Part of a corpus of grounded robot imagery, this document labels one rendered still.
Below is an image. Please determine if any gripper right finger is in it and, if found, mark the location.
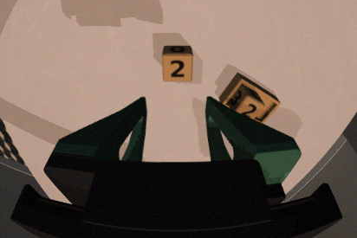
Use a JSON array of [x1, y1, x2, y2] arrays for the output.
[[205, 96, 302, 186]]

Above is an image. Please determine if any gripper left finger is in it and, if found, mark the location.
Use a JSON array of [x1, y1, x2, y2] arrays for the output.
[[51, 97, 147, 161]]

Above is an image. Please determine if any tan wooden cube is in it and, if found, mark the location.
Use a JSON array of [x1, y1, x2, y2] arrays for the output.
[[162, 46, 193, 81], [228, 84, 265, 119]]

